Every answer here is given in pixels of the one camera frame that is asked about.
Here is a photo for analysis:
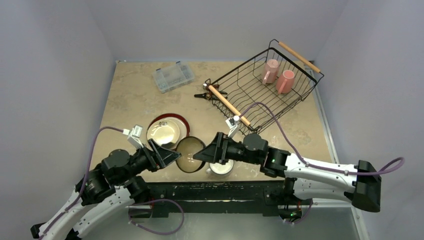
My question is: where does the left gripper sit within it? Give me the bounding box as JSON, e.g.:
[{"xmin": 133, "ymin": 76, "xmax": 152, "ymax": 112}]
[{"xmin": 115, "ymin": 137, "xmax": 182, "ymax": 185}]

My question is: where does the white two-handled soup cup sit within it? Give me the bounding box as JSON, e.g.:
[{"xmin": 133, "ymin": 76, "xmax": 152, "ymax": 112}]
[{"xmin": 206, "ymin": 160, "xmax": 234, "ymax": 176}]

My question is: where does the brown bowl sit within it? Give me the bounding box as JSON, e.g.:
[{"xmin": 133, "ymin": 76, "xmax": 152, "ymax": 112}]
[{"xmin": 175, "ymin": 136, "xmax": 206, "ymax": 174}]

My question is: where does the salmon pink mug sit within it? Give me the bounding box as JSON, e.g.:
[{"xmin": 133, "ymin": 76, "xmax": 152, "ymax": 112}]
[{"xmin": 275, "ymin": 69, "xmax": 295, "ymax": 94}]

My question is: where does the light pink faceted mug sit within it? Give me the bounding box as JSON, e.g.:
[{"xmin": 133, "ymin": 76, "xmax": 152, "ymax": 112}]
[{"xmin": 261, "ymin": 59, "xmax": 280, "ymax": 85}]

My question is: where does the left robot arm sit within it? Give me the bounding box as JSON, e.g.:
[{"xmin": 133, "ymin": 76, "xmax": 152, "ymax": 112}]
[{"xmin": 30, "ymin": 139, "xmax": 181, "ymax": 240}]

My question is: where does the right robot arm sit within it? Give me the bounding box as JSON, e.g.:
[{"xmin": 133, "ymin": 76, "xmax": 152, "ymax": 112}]
[{"xmin": 193, "ymin": 132, "xmax": 382, "ymax": 213}]

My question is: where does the beige round plate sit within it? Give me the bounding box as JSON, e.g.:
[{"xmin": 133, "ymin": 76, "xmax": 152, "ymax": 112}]
[{"xmin": 146, "ymin": 119, "xmax": 186, "ymax": 150}]

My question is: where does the red black lacquer plate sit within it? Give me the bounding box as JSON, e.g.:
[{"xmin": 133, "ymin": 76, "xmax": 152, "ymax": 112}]
[{"xmin": 146, "ymin": 113, "xmax": 191, "ymax": 152}]

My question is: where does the clear plastic organizer box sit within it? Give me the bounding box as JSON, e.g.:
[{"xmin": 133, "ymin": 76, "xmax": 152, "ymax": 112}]
[{"xmin": 152, "ymin": 61, "xmax": 195, "ymax": 94}]

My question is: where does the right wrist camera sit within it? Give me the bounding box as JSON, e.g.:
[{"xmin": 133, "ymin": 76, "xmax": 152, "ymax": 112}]
[{"xmin": 225, "ymin": 115, "xmax": 241, "ymax": 138}]

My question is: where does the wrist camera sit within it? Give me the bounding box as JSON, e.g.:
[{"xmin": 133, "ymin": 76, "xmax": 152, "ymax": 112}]
[
  {"xmin": 225, "ymin": 115, "xmax": 241, "ymax": 138},
  {"xmin": 122, "ymin": 124, "xmax": 145, "ymax": 149}
]

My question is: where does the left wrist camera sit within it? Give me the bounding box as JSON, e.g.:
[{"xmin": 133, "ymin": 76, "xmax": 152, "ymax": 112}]
[{"xmin": 122, "ymin": 124, "xmax": 145, "ymax": 149}]

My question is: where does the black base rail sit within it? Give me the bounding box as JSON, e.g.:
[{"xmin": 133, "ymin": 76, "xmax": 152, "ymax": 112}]
[{"xmin": 129, "ymin": 179, "xmax": 312, "ymax": 219}]

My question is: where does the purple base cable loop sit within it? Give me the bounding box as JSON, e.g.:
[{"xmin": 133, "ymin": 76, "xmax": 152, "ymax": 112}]
[{"xmin": 127, "ymin": 198, "xmax": 186, "ymax": 236}]

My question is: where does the black wire dish rack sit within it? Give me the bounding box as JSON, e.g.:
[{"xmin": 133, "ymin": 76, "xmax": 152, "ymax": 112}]
[{"xmin": 203, "ymin": 39, "xmax": 324, "ymax": 135}]

